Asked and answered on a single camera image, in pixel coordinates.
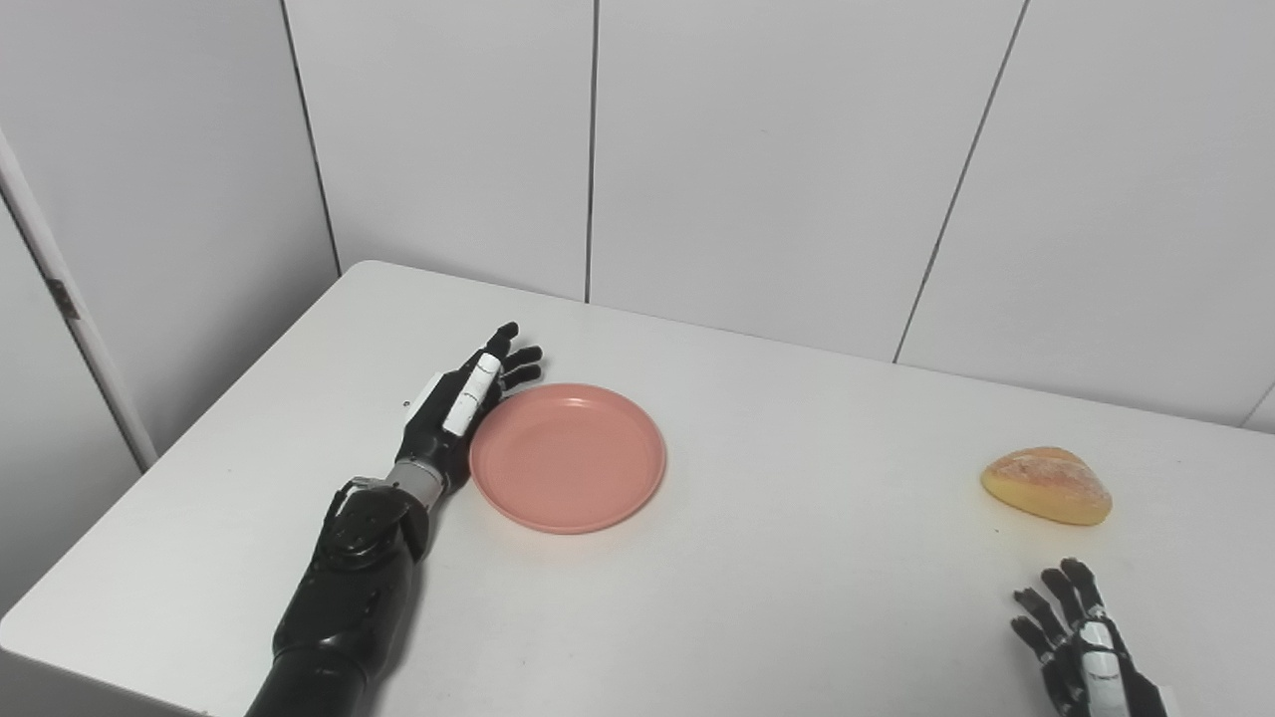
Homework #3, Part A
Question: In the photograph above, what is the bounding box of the golden bread roll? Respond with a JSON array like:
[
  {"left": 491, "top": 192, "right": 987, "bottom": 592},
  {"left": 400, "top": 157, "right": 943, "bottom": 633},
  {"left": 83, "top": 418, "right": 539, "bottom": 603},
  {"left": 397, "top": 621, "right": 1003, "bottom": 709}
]
[{"left": 980, "top": 446, "right": 1114, "bottom": 527}]

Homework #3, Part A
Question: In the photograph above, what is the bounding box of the pink round plate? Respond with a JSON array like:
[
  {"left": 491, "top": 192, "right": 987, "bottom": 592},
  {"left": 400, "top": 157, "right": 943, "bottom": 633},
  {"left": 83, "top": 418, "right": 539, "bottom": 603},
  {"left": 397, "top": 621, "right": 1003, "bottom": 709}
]
[{"left": 468, "top": 383, "right": 667, "bottom": 536}]

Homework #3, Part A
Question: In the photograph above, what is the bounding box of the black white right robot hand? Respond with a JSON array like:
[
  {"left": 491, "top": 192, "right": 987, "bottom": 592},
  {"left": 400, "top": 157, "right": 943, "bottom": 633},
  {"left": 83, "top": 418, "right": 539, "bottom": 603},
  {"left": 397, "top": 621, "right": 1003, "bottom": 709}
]
[{"left": 1010, "top": 558, "right": 1171, "bottom": 717}]

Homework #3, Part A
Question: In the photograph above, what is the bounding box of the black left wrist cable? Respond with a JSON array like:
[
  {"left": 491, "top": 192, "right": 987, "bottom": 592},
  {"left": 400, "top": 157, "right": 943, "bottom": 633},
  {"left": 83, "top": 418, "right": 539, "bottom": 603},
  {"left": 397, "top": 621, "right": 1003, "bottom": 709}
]
[{"left": 321, "top": 476, "right": 391, "bottom": 539}]

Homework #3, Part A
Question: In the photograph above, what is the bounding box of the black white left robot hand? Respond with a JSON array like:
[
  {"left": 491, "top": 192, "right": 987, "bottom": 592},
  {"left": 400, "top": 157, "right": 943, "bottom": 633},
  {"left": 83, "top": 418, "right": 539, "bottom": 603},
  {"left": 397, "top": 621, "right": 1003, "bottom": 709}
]
[{"left": 396, "top": 321, "right": 545, "bottom": 496}]

